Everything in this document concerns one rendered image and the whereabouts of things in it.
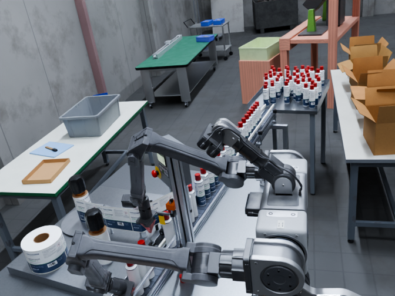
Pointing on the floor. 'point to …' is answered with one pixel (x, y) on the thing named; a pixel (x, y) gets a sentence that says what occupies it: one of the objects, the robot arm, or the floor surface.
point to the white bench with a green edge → (82, 158)
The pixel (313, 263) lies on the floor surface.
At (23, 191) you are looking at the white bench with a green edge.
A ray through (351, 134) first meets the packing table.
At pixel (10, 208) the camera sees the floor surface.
